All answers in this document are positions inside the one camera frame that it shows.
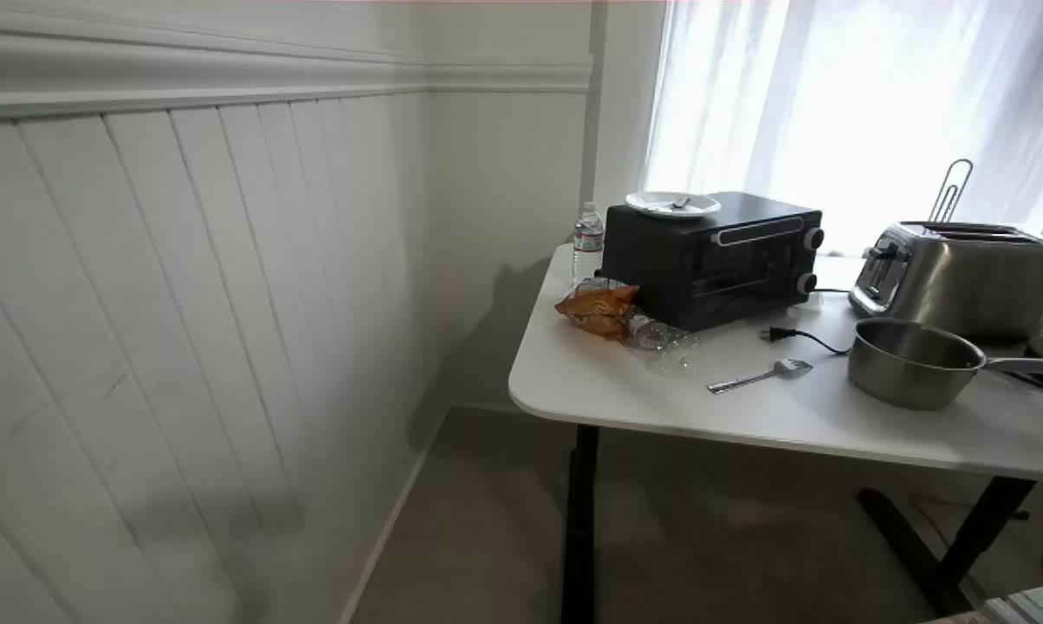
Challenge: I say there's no white round plate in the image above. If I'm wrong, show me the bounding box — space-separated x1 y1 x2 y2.
623 188 724 223

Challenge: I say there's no black toaster oven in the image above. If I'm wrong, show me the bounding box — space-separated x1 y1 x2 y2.
598 190 829 332

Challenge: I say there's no orange snack bag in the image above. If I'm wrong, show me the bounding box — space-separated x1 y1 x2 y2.
554 273 644 343

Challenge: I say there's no black power plug cable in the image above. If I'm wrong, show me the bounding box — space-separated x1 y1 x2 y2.
757 324 854 361

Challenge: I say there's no white sheer curtain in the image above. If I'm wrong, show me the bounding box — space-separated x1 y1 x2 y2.
642 0 1043 260

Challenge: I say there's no silver bread toaster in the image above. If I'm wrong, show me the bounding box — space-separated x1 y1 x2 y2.
849 218 1043 343

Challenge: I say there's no silver spoon with flat handle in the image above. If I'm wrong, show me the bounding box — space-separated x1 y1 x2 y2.
702 353 816 397

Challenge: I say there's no green and white box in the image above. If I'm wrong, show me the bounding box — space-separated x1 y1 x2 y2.
920 576 1043 624

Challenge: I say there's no metal wire loop rack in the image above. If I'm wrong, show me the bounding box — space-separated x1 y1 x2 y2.
926 158 976 227

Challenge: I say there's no clear crumpled plastic wrapper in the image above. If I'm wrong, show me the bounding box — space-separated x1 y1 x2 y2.
626 309 695 358

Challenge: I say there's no clear plastic water bottle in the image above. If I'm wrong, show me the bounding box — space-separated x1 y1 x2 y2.
570 202 611 282

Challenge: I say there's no silver pot with handle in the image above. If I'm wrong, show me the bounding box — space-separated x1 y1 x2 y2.
844 316 1043 412

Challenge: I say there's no black table frame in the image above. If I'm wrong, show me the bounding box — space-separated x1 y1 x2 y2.
559 423 1040 624

